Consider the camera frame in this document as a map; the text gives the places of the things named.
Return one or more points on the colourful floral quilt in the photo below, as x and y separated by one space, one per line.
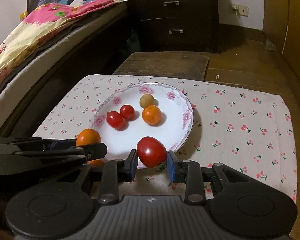
39 26

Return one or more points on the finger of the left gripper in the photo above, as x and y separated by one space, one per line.
38 143
85 153

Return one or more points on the dark wooden stool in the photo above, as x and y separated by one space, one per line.
176 64

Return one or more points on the orange mandarin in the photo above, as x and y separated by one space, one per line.
151 115
88 137

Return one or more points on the round red cherry tomato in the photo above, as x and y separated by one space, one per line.
127 112

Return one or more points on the brown wooden wardrobe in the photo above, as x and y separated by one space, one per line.
281 25

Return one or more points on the dark wooden nightstand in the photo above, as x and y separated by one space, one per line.
176 25

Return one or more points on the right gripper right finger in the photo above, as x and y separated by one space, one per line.
189 173

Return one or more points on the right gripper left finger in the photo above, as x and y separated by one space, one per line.
115 172

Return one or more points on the tan longan with stem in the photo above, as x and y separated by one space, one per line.
146 100

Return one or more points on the orange mandarin front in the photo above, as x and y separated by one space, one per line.
151 115

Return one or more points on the grey bed mattress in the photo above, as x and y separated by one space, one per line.
95 44

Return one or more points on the white wall socket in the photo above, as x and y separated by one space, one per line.
239 10

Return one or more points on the white floral ceramic plate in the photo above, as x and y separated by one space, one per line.
172 130

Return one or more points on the cherry print tablecloth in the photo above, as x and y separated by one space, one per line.
247 130

